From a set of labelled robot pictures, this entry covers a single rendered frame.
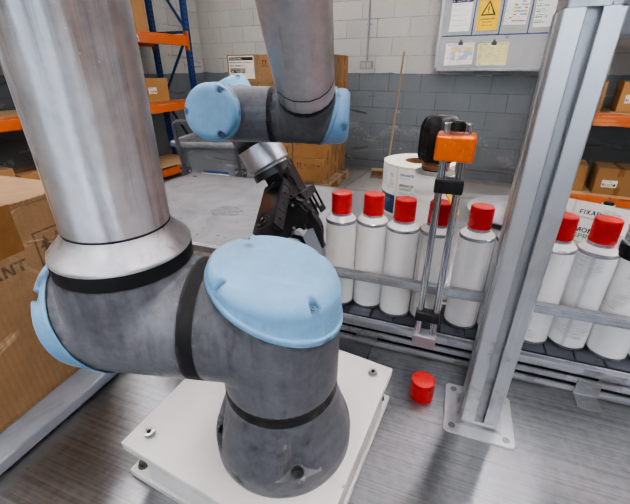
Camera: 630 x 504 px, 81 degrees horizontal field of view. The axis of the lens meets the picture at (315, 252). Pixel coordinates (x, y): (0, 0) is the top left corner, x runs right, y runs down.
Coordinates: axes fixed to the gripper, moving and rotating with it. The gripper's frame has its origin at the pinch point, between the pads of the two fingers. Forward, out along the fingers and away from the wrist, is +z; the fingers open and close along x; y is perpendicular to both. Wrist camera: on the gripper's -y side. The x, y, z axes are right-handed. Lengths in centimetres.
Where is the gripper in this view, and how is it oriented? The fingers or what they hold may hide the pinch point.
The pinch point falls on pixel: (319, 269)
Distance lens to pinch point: 68.1
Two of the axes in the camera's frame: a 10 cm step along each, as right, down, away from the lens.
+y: 3.5, -4.2, 8.4
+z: 4.7, 8.5, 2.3
